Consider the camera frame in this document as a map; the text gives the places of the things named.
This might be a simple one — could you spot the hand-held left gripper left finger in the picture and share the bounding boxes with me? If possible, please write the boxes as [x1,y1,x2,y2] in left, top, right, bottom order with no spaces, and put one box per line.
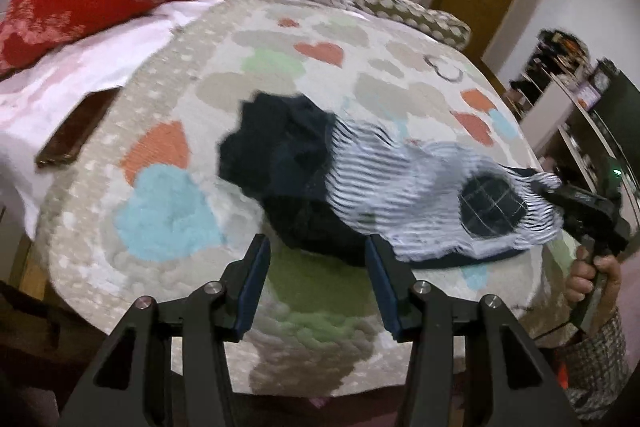
[59,233,272,427]

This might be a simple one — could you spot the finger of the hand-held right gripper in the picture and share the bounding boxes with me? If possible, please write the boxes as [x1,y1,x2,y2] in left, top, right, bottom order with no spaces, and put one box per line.
[530,179,558,204]

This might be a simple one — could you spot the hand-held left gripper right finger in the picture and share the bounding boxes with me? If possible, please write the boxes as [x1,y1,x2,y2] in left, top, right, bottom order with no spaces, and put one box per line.
[365,234,581,427]

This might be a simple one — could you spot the striped navy pants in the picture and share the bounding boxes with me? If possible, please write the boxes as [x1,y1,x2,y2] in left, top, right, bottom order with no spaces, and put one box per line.
[216,91,568,269]

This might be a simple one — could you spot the person's checkered sleeve forearm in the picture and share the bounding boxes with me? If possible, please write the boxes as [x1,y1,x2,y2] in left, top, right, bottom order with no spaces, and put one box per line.
[550,307,632,423]

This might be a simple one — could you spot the person's right hand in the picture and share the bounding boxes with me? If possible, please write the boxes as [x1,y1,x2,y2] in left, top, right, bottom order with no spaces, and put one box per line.
[565,244,623,325]

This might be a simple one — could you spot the cluttered shelf unit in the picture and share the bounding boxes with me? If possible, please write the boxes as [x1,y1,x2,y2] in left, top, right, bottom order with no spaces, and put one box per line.
[507,27,640,228]

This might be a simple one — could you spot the heart print blanket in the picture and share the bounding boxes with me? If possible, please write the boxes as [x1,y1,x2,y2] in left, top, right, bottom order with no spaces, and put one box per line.
[37,0,571,397]

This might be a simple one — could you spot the dotted grey pillow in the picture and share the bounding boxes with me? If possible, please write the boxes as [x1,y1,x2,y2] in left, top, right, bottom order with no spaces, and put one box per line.
[350,0,472,50]

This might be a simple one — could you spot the brown smartphone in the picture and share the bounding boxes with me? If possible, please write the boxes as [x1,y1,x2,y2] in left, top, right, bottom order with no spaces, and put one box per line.
[35,89,121,168]

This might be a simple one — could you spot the white bed sheet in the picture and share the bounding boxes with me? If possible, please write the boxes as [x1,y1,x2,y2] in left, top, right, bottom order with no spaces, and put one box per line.
[0,0,226,240]

